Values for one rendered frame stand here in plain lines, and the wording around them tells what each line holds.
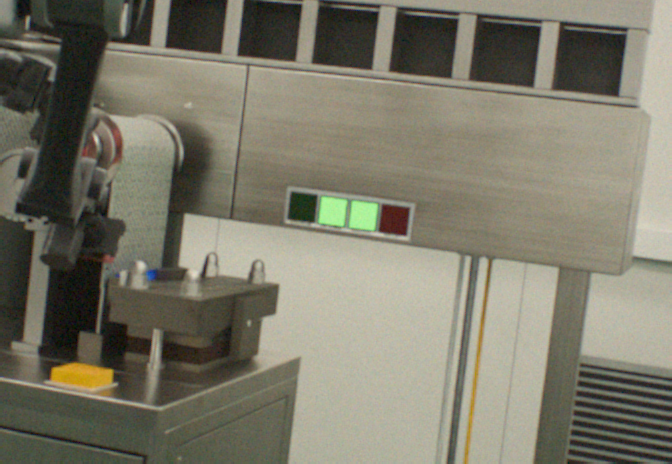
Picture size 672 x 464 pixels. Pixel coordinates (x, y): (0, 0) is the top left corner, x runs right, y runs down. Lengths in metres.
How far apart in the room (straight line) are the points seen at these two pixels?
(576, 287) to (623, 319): 2.19
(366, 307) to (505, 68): 2.51
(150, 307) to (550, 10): 0.88
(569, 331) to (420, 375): 2.35
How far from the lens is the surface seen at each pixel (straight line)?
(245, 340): 2.38
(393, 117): 2.47
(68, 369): 2.07
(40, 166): 1.61
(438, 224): 2.45
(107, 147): 2.30
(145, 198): 2.42
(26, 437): 2.11
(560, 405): 2.61
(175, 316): 2.22
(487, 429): 4.87
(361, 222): 2.48
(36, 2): 1.21
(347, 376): 4.97
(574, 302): 2.58
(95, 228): 2.21
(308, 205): 2.51
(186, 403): 2.06
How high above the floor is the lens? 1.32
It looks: 3 degrees down
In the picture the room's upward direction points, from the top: 7 degrees clockwise
